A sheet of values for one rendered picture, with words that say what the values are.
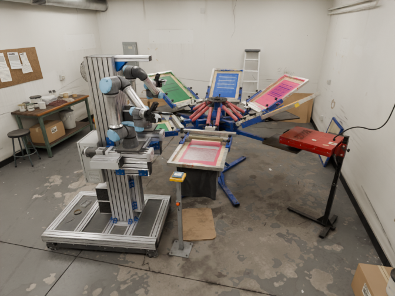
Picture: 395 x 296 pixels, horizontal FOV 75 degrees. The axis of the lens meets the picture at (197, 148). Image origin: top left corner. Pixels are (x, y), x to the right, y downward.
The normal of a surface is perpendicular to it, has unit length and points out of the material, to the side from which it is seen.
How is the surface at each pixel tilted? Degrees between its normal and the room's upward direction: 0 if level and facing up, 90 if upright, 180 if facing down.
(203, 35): 90
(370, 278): 1
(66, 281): 0
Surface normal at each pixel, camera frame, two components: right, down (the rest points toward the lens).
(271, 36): -0.22, 0.41
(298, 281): 0.00, -0.91
